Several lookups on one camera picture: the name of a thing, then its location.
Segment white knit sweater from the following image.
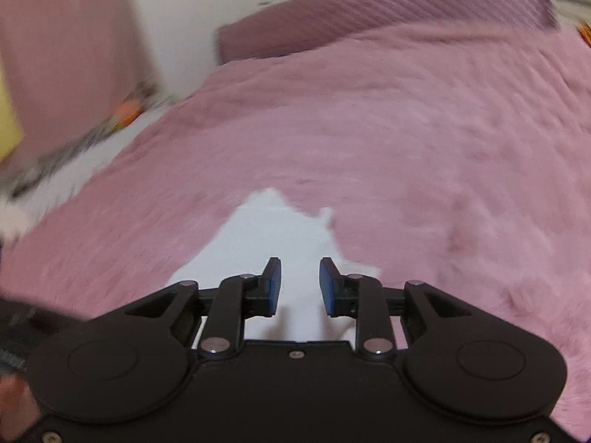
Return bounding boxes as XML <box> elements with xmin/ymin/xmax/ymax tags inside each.
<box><xmin>170</xmin><ymin>188</ymin><xmax>384</xmax><ymax>343</ymax></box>

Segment pink curtain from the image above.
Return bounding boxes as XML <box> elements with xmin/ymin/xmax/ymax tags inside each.
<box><xmin>0</xmin><ymin>0</ymin><xmax>160</xmax><ymax>158</ymax></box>

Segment yellow cloth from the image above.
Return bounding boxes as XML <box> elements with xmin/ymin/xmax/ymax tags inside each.
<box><xmin>0</xmin><ymin>74</ymin><xmax>25</xmax><ymax>164</ymax></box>

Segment mauve quilted pillow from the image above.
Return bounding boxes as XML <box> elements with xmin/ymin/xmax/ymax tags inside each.
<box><xmin>215</xmin><ymin>0</ymin><xmax>561</xmax><ymax>68</ymax></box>

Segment person's left forearm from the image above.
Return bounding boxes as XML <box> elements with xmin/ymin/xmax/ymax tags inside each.
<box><xmin>0</xmin><ymin>373</ymin><xmax>40</xmax><ymax>439</ymax></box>

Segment pink fluffy blanket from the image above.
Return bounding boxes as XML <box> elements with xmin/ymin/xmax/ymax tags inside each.
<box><xmin>0</xmin><ymin>23</ymin><xmax>591</xmax><ymax>435</ymax></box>

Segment printed white bedsheet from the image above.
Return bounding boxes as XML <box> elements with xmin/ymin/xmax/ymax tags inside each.
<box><xmin>0</xmin><ymin>80</ymin><xmax>185</xmax><ymax>241</ymax></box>

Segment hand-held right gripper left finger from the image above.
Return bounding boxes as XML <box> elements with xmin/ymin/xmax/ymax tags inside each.
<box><xmin>99</xmin><ymin>257</ymin><xmax>281</xmax><ymax>360</ymax></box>

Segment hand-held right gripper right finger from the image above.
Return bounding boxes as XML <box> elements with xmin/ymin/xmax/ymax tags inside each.
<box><xmin>320</xmin><ymin>257</ymin><xmax>499</xmax><ymax>360</ymax></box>

